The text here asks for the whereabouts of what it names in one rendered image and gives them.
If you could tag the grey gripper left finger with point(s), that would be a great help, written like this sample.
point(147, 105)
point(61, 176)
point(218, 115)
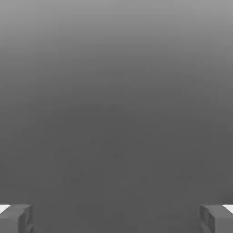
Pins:
point(12, 219)

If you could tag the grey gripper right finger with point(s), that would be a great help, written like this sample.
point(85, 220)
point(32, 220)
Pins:
point(219, 220)

